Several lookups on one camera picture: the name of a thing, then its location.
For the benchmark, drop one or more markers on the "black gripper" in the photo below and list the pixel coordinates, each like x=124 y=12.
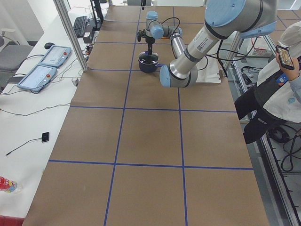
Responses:
x=149 y=42

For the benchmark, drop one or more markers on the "glass pot lid purple knob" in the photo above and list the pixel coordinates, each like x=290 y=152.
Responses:
x=146 y=58

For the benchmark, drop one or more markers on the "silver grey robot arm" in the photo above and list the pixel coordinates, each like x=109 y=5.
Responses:
x=251 y=18

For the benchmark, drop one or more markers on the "black keyboard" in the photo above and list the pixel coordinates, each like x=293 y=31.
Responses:
x=79 y=26

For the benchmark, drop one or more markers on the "small metal cylinder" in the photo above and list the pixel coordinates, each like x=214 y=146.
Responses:
x=75 y=81

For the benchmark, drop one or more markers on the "upper blue teach pendant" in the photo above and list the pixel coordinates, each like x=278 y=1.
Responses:
x=55 y=56

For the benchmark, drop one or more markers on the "blue teach pendant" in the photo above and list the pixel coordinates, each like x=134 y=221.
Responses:
x=55 y=56
x=37 y=78

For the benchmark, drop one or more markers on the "black computer mouse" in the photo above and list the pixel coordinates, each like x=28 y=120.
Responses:
x=48 y=45

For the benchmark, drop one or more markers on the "lower blue teach pendant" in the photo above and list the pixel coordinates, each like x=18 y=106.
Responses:
x=37 y=78

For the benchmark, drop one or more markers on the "black smartphone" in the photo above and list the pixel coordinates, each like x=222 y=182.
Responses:
x=284 y=57

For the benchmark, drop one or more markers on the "grey office chair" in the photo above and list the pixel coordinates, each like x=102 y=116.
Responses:
x=12 y=56

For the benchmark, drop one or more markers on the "person in white shirt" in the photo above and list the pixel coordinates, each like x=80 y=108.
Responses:
x=276 y=96

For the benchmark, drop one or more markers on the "small black square pad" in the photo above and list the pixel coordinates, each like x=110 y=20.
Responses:
x=45 y=137

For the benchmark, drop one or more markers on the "red printed plastic bag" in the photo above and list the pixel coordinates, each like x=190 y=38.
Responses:
x=10 y=186

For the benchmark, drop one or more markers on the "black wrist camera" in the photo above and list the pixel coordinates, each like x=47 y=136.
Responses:
x=140 y=35

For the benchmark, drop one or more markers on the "dark blue saucepan purple handle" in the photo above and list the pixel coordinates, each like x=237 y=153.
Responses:
x=149 y=68

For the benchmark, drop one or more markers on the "aluminium frame post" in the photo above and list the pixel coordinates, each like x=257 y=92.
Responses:
x=63 y=14

